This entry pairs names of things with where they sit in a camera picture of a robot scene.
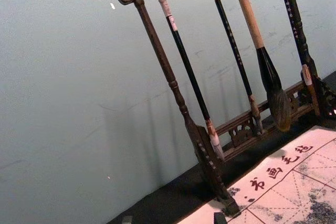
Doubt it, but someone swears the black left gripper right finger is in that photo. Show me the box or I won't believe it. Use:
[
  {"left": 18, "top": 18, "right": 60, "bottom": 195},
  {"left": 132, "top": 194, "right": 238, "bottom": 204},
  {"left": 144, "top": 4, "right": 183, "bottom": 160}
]
[{"left": 213, "top": 211, "right": 227, "bottom": 224}]

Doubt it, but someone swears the black table cloth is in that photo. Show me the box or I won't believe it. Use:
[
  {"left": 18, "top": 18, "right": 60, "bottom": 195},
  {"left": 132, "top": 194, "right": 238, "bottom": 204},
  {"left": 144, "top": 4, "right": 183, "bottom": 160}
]
[{"left": 106, "top": 70, "right": 336, "bottom": 224}]

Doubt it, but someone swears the white felt mat, printed grid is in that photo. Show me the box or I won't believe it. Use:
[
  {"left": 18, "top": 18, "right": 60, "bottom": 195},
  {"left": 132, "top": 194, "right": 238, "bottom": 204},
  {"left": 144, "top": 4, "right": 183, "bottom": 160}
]
[{"left": 180, "top": 125, "right": 336, "bottom": 224}]

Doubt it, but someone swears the slim black brush, white-wrapped top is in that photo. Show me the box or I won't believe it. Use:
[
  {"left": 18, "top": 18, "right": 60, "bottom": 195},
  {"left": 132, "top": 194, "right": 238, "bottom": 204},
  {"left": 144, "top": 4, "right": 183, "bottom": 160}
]
[{"left": 157, "top": 0, "right": 225, "bottom": 161}]

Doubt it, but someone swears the dark wooden dragon-head brush rack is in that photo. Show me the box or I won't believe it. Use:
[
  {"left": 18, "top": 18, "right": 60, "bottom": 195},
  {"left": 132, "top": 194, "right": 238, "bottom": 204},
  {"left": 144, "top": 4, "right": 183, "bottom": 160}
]
[{"left": 91, "top": 0, "right": 336, "bottom": 217}]

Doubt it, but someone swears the slim black brush, pale top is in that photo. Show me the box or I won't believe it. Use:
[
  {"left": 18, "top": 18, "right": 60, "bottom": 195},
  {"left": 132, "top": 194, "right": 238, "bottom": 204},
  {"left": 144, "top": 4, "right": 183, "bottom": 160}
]
[{"left": 208, "top": 0, "right": 264, "bottom": 136}]

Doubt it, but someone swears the black brush with white print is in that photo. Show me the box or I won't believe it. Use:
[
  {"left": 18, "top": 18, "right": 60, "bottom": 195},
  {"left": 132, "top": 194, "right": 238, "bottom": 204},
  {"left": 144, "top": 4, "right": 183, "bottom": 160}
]
[{"left": 276, "top": 0, "right": 322, "bottom": 117}]

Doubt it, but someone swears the large brush with beige handle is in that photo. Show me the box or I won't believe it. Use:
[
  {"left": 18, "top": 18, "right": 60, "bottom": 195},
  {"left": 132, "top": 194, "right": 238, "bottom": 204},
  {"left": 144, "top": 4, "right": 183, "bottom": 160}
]
[{"left": 231, "top": 0, "right": 292, "bottom": 133}]

